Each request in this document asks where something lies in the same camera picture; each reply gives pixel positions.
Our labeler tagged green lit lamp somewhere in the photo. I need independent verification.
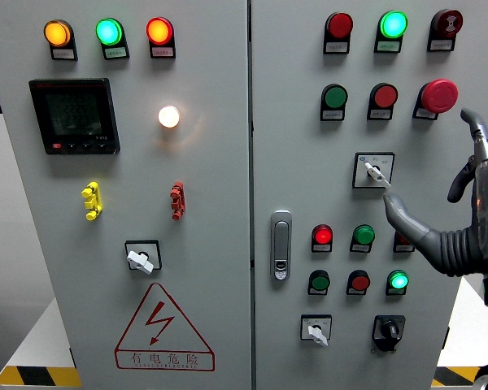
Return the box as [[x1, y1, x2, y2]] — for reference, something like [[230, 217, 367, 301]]
[[95, 17, 130, 61], [385, 269, 410, 297], [373, 10, 409, 54]]

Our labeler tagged black yellow striped tape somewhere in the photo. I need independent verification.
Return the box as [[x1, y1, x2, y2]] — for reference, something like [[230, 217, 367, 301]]
[[430, 366, 481, 388], [0, 365, 82, 388]]

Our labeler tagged grey cabinet door with display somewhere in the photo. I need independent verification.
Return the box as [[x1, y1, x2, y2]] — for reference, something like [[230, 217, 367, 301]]
[[0, 0, 253, 390]]

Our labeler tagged red buzzer lamp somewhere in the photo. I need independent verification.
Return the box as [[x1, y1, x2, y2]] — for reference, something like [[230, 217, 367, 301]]
[[426, 8, 464, 53]]

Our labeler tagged red lit lamp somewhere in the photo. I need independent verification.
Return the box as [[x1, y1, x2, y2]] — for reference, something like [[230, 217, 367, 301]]
[[311, 223, 334, 254]]

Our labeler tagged orange-red lit lamp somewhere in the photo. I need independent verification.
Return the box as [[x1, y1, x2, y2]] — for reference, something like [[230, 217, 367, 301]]
[[146, 16, 176, 59]]

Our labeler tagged large red stop button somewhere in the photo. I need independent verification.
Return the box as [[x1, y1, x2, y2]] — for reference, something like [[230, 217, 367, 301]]
[[412, 78, 460, 121]]

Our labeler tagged black-handle turn switch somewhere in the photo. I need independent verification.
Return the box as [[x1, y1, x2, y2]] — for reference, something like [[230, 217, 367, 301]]
[[371, 314, 407, 353]]

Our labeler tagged red warning triangle sign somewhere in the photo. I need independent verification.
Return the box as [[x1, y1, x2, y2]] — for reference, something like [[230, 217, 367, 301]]
[[114, 282, 216, 372]]

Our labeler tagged gray turn switch white handle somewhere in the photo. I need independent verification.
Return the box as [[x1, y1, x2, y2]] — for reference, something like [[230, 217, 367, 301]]
[[351, 151, 396, 190]]

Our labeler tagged white round lamp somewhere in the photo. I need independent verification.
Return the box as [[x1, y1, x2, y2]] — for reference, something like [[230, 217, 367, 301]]
[[158, 105, 181, 129]]

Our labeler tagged yellow round lamp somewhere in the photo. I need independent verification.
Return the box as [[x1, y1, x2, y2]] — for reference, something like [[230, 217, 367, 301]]
[[43, 19, 79, 62]]

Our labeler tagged small red handle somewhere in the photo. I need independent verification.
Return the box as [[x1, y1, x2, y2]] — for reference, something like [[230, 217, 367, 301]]
[[169, 181, 186, 221]]

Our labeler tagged green push button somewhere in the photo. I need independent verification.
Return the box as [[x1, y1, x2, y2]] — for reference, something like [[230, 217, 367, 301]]
[[307, 269, 331, 297], [320, 83, 349, 122], [349, 224, 376, 254]]

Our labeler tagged grey cabinet door with lock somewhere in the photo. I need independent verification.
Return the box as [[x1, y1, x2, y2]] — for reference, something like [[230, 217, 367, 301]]
[[251, 0, 488, 390]]

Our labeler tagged white-handle turn switch white plate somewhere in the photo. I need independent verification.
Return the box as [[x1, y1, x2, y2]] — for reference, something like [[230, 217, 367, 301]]
[[300, 314, 333, 348]]

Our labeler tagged black display meter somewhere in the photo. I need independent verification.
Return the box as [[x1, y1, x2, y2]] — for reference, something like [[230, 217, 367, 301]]
[[28, 77, 121, 156]]

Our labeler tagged dark red round lamp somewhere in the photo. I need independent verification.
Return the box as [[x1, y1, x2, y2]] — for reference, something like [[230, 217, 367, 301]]
[[323, 11, 355, 55]]

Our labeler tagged small yellow handle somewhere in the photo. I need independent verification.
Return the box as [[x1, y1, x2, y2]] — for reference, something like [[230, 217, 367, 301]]
[[81, 181, 103, 222]]

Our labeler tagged silver door lock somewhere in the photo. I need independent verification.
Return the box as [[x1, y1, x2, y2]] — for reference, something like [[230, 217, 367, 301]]
[[270, 210, 293, 282]]

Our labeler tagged white-handle turn switch black plate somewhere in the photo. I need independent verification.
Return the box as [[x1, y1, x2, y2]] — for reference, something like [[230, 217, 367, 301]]
[[124, 239, 163, 275]]

